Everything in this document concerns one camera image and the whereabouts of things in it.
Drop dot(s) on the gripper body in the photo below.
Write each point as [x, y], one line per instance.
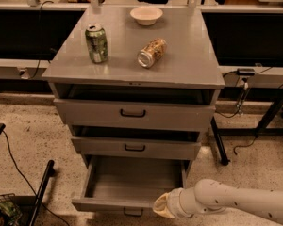
[176, 201]

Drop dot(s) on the grey bottom drawer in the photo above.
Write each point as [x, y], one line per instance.
[128, 185]

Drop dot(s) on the grey drawer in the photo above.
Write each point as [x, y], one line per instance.
[128, 185]
[133, 107]
[142, 143]

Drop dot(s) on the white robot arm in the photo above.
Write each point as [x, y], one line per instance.
[211, 197]

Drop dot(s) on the grey middle drawer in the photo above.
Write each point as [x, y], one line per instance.
[142, 143]

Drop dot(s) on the grey top drawer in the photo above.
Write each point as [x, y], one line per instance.
[133, 107]

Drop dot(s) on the grey drawer cabinet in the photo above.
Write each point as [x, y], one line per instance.
[188, 63]

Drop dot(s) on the black table leg right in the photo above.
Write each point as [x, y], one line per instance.
[219, 142]

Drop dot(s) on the black stand leg left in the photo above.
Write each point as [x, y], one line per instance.
[48, 173]

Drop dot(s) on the black power adapter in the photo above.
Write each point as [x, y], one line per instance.
[245, 71]

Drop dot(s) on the green soda can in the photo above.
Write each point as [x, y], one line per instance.
[97, 44]

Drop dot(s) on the white bowl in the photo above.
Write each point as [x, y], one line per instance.
[146, 15]

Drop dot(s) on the wire basket with items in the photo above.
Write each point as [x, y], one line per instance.
[10, 212]

